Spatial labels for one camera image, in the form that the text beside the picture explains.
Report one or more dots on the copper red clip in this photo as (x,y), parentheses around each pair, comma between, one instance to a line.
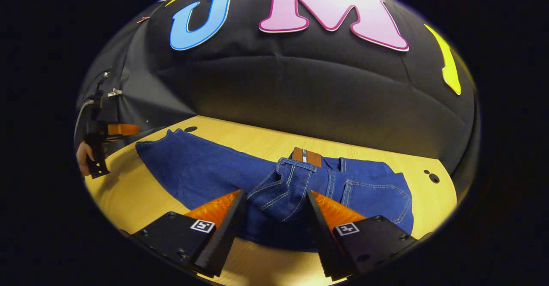
(143,19)

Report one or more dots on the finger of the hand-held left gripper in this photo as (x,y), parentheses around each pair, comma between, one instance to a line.
(124,129)

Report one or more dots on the black backdrop cloth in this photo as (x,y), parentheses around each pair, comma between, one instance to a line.
(300,84)

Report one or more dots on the silver metal clip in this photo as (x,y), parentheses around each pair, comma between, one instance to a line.
(115,92)

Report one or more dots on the blue jeans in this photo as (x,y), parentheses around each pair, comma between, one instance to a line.
(206,170)

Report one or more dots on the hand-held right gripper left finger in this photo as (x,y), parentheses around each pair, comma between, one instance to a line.
(227,230)

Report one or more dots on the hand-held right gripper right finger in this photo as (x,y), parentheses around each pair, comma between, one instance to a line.
(324,234)

